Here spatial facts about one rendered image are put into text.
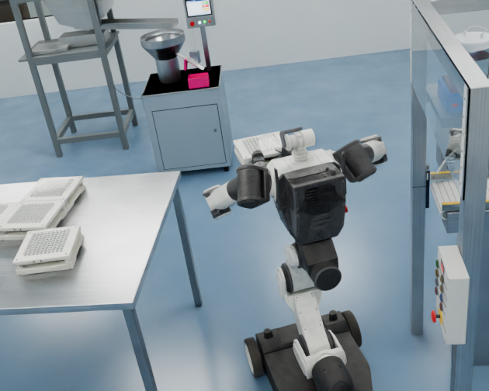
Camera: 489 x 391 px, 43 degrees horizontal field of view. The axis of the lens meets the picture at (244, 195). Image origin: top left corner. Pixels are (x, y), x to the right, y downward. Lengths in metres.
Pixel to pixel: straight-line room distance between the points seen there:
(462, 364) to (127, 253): 1.43
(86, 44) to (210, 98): 1.48
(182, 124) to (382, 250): 1.95
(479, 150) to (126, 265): 1.53
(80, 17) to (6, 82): 2.76
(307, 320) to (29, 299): 1.24
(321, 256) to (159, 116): 2.85
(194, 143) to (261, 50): 2.80
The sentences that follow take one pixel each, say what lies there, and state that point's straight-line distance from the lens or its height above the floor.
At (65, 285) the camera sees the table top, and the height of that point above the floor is 0.90.
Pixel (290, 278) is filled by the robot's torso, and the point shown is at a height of 0.63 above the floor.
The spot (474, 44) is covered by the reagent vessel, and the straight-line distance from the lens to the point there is 2.50.
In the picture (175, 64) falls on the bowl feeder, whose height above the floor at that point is 0.90.
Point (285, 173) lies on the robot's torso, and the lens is 2.34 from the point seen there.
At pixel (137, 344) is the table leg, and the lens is 2.65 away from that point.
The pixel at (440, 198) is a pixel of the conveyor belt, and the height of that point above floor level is 0.94.
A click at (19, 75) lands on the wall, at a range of 8.26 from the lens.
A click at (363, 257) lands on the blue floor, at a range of 4.06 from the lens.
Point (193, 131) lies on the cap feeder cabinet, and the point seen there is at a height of 0.41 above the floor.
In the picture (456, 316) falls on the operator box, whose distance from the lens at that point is 2.02.
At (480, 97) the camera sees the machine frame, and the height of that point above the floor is 1.72.
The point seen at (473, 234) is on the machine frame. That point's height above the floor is 1.28.
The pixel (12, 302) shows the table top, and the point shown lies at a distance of 2.72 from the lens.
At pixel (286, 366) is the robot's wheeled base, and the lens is 3.13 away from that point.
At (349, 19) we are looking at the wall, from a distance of 7.69.
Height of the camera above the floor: 2.38
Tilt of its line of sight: 29 degrees down
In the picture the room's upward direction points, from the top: 8 degrees counter-clockwise
